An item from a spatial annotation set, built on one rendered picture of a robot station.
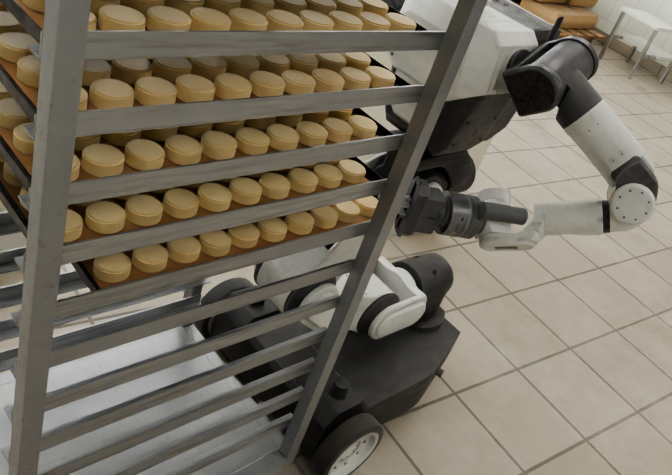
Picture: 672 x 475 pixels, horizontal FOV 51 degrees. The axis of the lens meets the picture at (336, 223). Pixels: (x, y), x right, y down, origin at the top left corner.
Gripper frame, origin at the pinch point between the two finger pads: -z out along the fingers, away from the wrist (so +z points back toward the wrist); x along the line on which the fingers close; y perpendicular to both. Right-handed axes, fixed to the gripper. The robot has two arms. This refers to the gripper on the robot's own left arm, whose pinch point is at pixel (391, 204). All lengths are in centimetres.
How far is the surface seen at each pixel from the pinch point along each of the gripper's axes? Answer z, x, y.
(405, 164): -6.3, 15.5, 12.0
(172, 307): -33, -54, -24
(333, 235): -14.8, 0.7, 14.1
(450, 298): 70, -78, -69
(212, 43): -44, 36, 31
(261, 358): -21.1, -26.4, 17.9
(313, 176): -20.8, 10.2, 12.0
